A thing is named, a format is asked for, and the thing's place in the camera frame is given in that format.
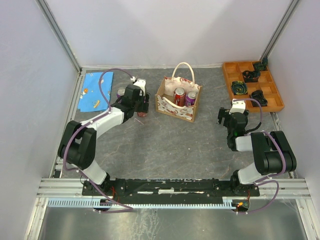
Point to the aluminium corner post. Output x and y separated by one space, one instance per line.
290 10
48 14

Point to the rolled dark sock blue-yellow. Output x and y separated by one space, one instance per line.
239 88

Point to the canvas tote bag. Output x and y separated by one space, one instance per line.
171 96

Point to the left aluminium corner post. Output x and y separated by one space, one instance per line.
48 14

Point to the blue patterned cloth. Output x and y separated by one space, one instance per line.
91 99

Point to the red soda can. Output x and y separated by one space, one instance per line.
179 96
142 114

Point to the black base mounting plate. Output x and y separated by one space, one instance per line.
166 191

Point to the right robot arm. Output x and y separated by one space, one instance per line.
272 153

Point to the dark folded sock centre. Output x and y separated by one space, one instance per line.
251 76

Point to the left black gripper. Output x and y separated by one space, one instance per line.
145 103

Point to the dark sock lower compartment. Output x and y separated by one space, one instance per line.
258 95

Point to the dark sock top corner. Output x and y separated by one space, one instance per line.
261 65

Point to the red soda can front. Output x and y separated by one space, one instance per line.
142 114

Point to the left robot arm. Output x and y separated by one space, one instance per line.
79 140

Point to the orange wooden divided tray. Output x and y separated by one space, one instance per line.
232 72

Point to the right aluminium corner post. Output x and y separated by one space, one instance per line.
290 10

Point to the red soda can back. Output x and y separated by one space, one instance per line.
179 96

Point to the aluminium frame rail front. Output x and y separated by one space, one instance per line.
72 188

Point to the light blue cable duct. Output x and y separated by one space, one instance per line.
96 203

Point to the purple fanta can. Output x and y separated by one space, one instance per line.
120 92
190 98

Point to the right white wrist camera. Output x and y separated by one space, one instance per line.
237 106

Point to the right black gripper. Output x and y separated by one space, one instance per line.
224 113

